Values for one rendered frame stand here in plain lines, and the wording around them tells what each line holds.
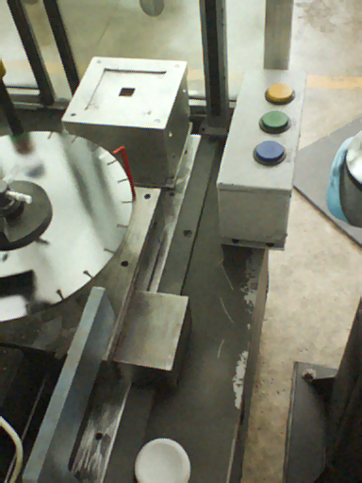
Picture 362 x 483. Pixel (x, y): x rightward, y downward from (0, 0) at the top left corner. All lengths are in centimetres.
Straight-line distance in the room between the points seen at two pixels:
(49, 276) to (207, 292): 29
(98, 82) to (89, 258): 43
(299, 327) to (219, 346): 89
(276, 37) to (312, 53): 165
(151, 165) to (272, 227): 25
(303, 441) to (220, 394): 78
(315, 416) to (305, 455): 11
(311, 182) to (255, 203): 120
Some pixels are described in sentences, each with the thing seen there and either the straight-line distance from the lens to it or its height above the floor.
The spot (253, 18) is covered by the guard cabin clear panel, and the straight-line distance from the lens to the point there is 102.
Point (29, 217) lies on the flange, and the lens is 75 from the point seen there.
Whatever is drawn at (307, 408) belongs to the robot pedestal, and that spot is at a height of 1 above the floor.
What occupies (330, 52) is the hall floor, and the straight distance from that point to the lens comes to 267.
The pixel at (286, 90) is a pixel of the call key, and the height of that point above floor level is 91.
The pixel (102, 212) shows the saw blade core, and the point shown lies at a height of 95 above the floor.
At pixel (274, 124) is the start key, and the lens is 89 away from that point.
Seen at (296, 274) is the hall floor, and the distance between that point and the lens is 180.
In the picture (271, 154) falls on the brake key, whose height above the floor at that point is 91.
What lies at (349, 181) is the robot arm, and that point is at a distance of 74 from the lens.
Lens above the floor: 149
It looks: 52 degrees down
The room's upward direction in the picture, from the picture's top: 9 degrees counter-clockwise
